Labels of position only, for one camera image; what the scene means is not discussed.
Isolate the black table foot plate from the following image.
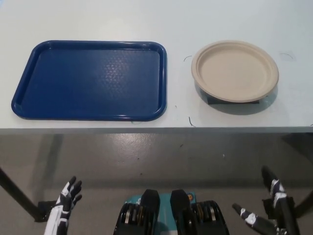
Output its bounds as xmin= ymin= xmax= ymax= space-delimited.
xmin=34 ymin=200 xmax=57 ymax=222

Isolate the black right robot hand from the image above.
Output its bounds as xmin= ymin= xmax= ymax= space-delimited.
xmin=231 ymin=165 xmax=301 ymax=235

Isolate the blue plastic serving tray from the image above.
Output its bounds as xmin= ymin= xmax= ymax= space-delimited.
xmin=10 ymin=40 xmax=169 ymax=122

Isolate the beige round paper plate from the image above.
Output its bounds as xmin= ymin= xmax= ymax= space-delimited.
xmin=191 ymin=39 xmax=280 ymax=103

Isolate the black metal table leg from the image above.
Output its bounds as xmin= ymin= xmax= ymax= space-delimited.
xmin=292 ymin=187 xmax=313 ymax=218
xmin=0 ymin=166 xmax=42 ymax=221

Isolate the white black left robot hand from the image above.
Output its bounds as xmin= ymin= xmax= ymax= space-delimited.
xmin=43 ymin=175 xmax=83 ymax=235

